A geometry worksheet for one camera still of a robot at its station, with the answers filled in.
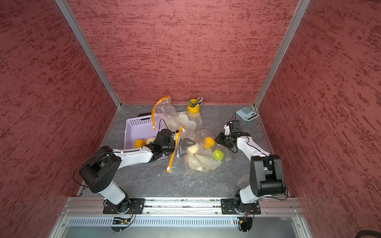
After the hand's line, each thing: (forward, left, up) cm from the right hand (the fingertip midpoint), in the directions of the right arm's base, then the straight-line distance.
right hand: (217, 142), depth 91 cm
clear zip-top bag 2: (-8, +7, -1) cm, 11 cm away
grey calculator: (+28, -27, -6) cm, 39 cm away
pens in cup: (+28, +11, +9) cm, 31 cm away
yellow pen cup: (+28, +14, 0) cm, 32 cm away
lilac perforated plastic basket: (+16, +52, -4) cm, 55 cm away
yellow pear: (+1, +50, 0) cm, 50 cm away
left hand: (-8, +15, +7) cm, 18 cm away
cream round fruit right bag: (-9, +15, +9) cm, 20 cm away
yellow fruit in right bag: (-1, +5, +1) cm, 6 cm away
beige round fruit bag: (+2, +43, +1) cm, 43 cm away
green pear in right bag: (-9, 0, +1) cm, 9 cm away
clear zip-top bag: (+23, +35, +7) cm, 42 cm away
